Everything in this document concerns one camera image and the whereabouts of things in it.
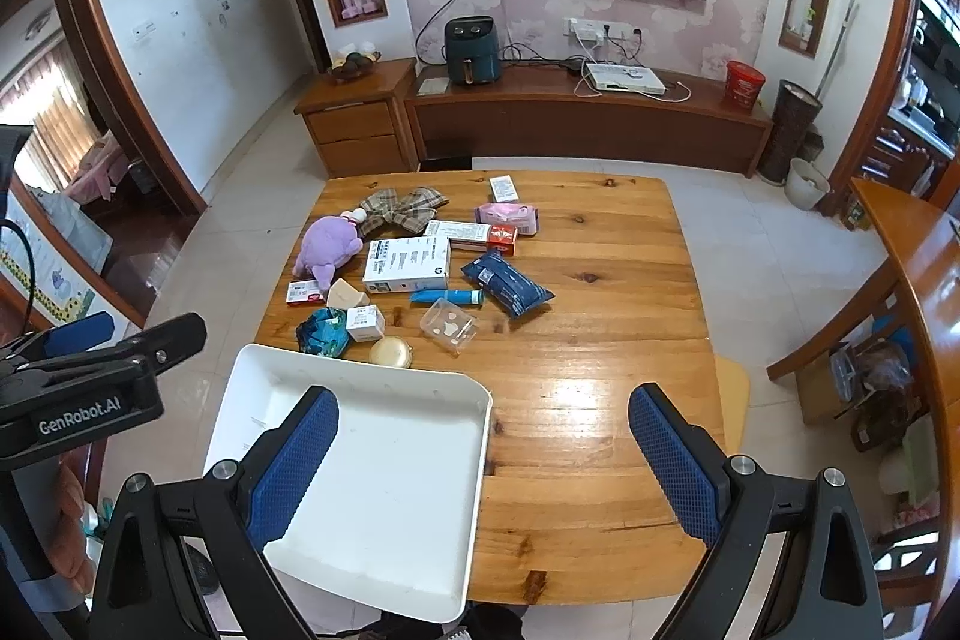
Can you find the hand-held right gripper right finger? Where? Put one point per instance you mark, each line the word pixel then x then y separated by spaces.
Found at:
pixel 675 467

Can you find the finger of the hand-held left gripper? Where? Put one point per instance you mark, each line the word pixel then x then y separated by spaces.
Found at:
pixel 176 336
pixel 79 332

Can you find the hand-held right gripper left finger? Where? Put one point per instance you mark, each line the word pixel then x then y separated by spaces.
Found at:
pixel 292 460

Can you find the white plastic tray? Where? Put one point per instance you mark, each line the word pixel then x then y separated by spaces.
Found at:
pixel 390 460

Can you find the small red white box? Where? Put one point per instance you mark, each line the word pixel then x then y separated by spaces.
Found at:
pixel 304 293

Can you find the purple plush toy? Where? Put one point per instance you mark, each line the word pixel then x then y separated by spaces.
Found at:
pixel 326 242

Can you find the clear plastic box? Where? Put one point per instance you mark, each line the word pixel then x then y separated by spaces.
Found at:
pixel 448 325

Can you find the blue cream tube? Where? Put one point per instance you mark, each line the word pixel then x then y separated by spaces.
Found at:
pixel 446 297

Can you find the large white cardboard box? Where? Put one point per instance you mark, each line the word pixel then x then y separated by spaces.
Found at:
pixel 407 265

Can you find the dark blue tissue packet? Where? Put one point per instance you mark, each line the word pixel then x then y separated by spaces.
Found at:
pixel 506 286

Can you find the small white medicine box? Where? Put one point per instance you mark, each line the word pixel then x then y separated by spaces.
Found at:
pixel 505 188

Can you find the person's left hand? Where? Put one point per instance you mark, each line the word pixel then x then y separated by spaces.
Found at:
pixel 71 520

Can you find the yellow wooden stool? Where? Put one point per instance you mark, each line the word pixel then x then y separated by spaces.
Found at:
pixel 733 404

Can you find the teal foil packet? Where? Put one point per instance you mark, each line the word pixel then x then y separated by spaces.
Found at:
pixel 322 332

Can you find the round cream compact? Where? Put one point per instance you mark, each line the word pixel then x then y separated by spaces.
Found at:
pixel 391 353

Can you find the small white cube box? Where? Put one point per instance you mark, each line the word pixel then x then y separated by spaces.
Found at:
pixel 365 323

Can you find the beige makeup sponge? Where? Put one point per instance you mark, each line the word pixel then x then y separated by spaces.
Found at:
pixel 346 296

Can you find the wooden chair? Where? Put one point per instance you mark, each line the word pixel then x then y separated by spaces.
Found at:
pixel 832 340

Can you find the plaid fabric bow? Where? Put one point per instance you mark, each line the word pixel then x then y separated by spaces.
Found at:
pixel 405 209

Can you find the wooden drawer cabinet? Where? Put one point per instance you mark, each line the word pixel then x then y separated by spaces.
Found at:
pixel 352 123

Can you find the long white red toothpaste box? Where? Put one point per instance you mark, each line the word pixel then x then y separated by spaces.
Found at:
pixel 465 233

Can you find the pink wipes packet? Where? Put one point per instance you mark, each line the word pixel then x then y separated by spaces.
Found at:
pixel 508 218

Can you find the wooden dining table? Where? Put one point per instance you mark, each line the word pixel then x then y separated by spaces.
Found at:
pixel 926 287

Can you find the fruit bowl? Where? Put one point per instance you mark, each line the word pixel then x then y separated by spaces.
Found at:
pixel 354 66

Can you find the wooden television stand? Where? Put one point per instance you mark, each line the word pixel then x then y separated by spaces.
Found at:
pixel 585 126

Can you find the dark woven bin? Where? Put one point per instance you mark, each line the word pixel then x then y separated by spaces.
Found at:
pixel 787 130

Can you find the red plastic bucket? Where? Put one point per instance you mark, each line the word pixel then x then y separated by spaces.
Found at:
pixel 744 85

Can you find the white set-top box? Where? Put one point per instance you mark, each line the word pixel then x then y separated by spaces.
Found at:
pixel 626 79

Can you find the dark green air fryer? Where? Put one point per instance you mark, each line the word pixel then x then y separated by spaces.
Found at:
pixel 470 48

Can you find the white power strip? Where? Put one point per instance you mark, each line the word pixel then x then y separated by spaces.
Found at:
pixel 600 29

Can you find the mop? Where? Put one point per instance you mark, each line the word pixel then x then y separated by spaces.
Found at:
pixel 836 44

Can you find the wooden door frame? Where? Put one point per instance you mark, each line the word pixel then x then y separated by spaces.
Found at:
pixel 120 70

